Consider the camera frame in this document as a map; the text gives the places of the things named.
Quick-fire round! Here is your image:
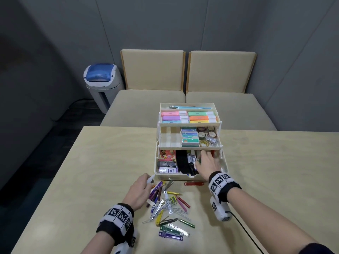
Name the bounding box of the person's left hand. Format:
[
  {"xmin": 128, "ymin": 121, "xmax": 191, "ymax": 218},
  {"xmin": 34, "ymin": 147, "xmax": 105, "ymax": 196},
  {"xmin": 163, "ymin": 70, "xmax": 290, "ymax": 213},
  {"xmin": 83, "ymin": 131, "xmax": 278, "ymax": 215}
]
[{"xmin": 122, "ymin": 173, "xmax": 155, "ymax": 211}]

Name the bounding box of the person's right hand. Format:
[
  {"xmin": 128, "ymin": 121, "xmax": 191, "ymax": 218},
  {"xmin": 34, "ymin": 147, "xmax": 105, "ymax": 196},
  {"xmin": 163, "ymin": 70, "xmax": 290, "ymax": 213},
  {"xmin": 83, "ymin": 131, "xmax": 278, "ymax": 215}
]
[{"xmin": 195, "ymin": 150, "xmax": 222, "ymax": 182}]

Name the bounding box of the purple pen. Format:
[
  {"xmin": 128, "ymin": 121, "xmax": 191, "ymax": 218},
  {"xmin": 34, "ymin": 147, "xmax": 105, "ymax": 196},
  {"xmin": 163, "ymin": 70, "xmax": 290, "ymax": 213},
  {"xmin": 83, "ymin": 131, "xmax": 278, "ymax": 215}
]
[{"xmin": 147, "ymin": 181, "xmax": 162, "ymax": 208}]

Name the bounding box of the pile of metal paper clips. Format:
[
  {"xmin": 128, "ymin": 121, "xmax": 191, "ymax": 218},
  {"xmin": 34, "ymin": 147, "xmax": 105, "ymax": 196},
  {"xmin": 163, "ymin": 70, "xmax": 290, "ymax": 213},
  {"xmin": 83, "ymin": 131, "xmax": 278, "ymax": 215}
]
[{"xmin": 142, "ymin": 180, "xmax": 191, "ymax": 225}]

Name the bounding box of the pink cartoon card pack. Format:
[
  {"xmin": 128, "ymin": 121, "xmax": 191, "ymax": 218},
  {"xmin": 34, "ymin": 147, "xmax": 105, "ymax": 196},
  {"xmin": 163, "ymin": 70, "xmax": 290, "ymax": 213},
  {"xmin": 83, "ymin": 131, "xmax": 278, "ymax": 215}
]
[{"xmin": 159, "ymin": 150, "xmax": 177, "ymax": 162}]

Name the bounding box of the red coloured pencil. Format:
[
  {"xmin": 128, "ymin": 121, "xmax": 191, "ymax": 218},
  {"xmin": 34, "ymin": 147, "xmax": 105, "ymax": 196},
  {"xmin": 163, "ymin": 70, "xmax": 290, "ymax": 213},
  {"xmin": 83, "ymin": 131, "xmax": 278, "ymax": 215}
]
[{"xmin": 177, "ymin": 196, "xmax": 191, "ymax": 209}]

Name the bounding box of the cream tiered organizer box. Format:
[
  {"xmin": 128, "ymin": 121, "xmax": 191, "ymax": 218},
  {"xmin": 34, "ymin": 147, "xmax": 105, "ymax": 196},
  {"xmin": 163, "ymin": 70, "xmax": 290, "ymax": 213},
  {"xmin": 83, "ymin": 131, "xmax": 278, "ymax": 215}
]
[{"xmin": 154, "ymin": 102, "xmax": 228, "ymax": 181}]

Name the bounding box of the person's right forearm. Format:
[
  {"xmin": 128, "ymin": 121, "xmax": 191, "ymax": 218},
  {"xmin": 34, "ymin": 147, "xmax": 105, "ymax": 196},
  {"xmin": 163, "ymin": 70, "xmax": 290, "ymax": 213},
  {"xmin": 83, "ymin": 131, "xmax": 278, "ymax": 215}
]
[{"xmin": 227, "ymin": 189, "xmax": 318, "ymax": 254}]

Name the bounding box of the black white marker wristband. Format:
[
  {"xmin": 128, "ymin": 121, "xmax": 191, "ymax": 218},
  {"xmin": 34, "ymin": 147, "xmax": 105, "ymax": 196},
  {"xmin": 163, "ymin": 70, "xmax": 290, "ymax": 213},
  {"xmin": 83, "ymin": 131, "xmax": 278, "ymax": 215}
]
[
  {"xmin": 208, "ymin": 171, "xmax": 242, "ymax": 204},
  {"xmin": 96, "ymin": 203, "xmax": 135, "ymax": 246}
]

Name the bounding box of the beige sofa chair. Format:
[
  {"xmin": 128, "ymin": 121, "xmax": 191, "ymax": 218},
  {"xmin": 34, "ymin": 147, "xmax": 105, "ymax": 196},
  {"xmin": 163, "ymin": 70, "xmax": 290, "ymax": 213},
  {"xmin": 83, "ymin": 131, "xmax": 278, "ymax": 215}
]
[
  {"xmin": 185, "ymin": 51, "xmax": 277, "ymax": 131},
  {"xmin": 100, "ymin": 49, "xmax": 186, "ymax": 127}
]

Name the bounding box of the grey blue-lid paper shredder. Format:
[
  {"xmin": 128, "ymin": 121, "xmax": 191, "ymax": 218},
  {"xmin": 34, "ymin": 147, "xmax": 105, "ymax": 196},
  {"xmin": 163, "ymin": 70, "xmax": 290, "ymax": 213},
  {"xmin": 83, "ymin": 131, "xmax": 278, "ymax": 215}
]
[{"xmin": 83, "ymin": 63, "xmax": 124, "ymax": 114}]

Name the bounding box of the dark navy sleeve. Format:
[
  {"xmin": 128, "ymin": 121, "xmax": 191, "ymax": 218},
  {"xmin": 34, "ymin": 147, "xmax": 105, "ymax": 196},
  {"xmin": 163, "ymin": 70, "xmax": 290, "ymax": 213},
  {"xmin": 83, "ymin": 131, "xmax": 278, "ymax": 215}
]
[{"xmin": 298, "ymin": 242, "xmax": 335, "ymax": 254}]

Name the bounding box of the black camera cable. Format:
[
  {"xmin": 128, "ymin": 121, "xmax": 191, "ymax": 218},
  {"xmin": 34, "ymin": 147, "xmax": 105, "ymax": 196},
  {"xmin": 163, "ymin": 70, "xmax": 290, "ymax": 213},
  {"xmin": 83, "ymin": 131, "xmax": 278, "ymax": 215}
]
[{"xmin": 227, "ymin": 211, "xmax": 263, "ymax": 254}]

